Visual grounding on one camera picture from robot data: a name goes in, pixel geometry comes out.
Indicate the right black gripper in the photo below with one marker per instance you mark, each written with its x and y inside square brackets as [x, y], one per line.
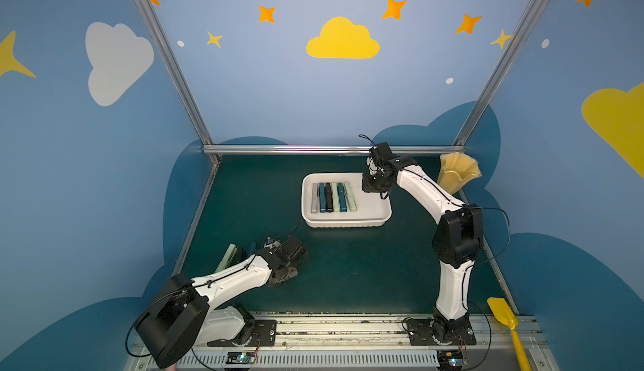
[375, 182]

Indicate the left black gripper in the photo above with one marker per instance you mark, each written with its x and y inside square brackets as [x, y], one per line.
[295, 249]

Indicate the black pliers group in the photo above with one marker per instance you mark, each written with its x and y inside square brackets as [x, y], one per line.
[243, 254]
[329, 205]

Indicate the white plastic storage box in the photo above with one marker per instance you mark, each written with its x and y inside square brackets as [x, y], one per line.
[372, 211]

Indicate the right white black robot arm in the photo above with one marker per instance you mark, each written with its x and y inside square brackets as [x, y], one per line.
[456, 242]

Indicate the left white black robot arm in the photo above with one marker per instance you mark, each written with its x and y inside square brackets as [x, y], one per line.
[190, 312]

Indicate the light green pliers far left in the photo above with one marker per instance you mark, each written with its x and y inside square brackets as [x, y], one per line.
[227, 258]

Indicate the yellow ruffled glass vase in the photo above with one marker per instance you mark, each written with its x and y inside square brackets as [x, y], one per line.
[457, 169]

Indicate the left green circuit board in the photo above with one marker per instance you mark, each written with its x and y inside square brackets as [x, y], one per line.
[245, 358]

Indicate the green circuit board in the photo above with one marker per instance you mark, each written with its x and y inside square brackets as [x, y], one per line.
[451, 361]
[245, 358]

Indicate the yellow toy shovel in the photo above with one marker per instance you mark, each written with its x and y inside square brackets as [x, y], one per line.
[505, 315]

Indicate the right green circuit board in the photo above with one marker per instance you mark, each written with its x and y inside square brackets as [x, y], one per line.
[451, 361]

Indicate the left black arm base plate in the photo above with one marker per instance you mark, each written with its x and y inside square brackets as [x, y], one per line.
[254, 333]

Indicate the aluminium rail base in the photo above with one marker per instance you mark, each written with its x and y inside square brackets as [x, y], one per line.
[325, 341]

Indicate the right aluminium frame post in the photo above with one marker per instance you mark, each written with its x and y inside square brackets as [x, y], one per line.
[522, 31]

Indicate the aluminium frame post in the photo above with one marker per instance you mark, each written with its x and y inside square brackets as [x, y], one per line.
[157, 33]
[522, 31]

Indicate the aluminium frame rear bar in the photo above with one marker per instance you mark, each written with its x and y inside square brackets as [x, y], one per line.
[221, 149]

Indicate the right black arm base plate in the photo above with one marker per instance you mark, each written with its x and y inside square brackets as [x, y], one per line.
[417, 332]

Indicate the left aluminium frame post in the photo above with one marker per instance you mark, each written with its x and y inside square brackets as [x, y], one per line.
[157, 33]

